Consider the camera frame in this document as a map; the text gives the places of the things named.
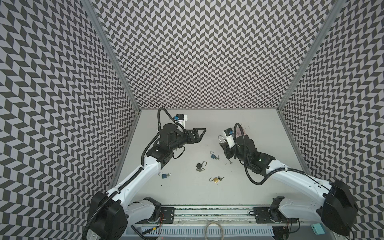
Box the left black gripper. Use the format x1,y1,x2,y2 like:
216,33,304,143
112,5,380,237
169,127,207,151

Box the small brass padlock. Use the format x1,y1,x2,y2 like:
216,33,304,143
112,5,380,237
209,177,224,183

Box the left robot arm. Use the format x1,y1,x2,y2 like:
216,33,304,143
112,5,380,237
81,107,207,240

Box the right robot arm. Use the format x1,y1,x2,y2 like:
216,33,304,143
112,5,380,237
218,123,359,240

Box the blue padlock centre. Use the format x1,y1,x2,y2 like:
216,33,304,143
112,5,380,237
210,151,220,160

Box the blue padlock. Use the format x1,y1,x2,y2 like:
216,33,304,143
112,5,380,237
210,151,220,160
158,172,171,179

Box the black padlock with keys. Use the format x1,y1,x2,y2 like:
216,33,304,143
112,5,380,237
196,161,207,173

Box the blue padlock left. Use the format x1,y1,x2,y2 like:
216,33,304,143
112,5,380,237
158,172,171,179

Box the right teal box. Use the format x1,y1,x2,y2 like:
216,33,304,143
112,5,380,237
311,223,326,236

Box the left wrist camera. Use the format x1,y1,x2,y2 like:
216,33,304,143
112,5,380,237
174,114,188,128

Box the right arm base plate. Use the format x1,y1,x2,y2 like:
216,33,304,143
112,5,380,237
249,207,298,224

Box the grey cable loop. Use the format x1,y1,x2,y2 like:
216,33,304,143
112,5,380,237
203,220,225,240

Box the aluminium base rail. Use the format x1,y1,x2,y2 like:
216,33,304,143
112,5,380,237
119,203,346,240

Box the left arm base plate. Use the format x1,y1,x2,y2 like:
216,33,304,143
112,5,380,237
139,207,176,225

